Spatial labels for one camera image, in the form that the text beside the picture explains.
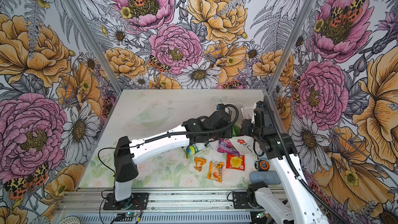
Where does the orange yellow snack packet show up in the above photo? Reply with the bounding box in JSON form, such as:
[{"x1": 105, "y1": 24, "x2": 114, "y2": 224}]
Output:
[{"x1": 207, "y1": 161, "x2": 224, "y2": 183}]

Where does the green white snack bag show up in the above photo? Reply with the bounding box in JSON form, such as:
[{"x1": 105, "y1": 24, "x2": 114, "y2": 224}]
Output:
[{"x1": 184, "y1": 143, "x2": 209, "y2": 159}]

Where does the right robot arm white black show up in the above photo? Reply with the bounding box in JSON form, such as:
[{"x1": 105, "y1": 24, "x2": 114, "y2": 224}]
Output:
[{"x1": 241, "y1": 101, "x2": 328, "y2": 224}]

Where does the red yellow snack packet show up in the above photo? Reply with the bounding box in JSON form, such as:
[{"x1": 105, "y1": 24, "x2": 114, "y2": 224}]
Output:
[{"x1": 226, "y1": 153, "x2": 245, "y2": 171}]

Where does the green Lays chips bag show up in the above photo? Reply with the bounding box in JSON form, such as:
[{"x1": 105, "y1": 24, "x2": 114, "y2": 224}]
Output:
[{"x1": 232, "y1": 125, "x2": 241, "y2": 137}]

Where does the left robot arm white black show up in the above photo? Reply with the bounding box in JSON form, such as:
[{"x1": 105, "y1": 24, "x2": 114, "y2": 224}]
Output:
[{"x1": 114, "y1": 104, "x2": 240, "y2": 203}]

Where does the black orange tape measure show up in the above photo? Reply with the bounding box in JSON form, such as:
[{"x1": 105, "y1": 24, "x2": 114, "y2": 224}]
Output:
[{"x1": 255, "y1": 160, "x2": 270, "y2": 171}]

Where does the small orange candy packet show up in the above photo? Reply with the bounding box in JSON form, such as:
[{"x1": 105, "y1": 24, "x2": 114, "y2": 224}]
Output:
[{"x1": 194, "y1": 157, "x2": 207, "y2": 172}]

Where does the white floral paper bag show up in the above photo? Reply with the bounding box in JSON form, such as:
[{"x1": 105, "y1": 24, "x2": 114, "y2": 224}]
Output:
[{"x1": 217, "y1": 106, "x2": 264, "y2": 156}]

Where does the aluminium rail frame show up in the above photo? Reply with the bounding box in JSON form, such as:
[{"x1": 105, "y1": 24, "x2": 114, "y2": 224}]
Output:
[{"x1": 53, "y1": 188, "x2": 273, "y2": 224}]

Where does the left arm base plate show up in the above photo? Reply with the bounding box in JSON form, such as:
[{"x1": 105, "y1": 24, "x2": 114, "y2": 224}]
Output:
[{"x1": 103, "y1": 193, "x2": 149, "y2": 211}]

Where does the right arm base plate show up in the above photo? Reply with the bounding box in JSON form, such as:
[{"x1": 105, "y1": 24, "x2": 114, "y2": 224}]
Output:
[{"x1": 231, "y1": 191, "x2": 253, "y2": 209}]

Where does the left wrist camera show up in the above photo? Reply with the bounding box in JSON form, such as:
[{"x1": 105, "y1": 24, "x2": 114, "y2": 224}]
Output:
[{"x1": 216, "y1": 103, "x2": 226, "y2": 111}]

